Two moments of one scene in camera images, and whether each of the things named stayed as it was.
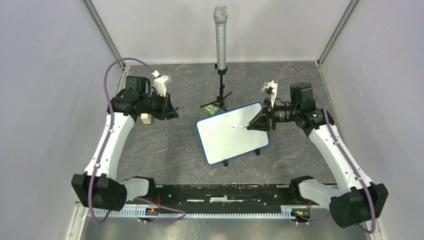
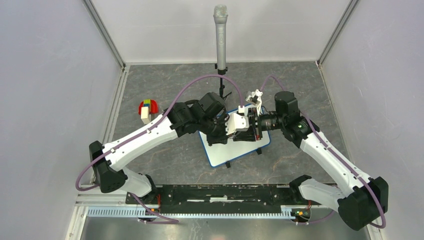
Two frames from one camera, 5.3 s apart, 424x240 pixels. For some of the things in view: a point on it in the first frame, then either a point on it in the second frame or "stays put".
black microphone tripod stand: (221, 98) stays put
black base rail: (221, 198) stays put
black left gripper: (167, 111) → (222, 139)
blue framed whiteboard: (220, 141) stays put
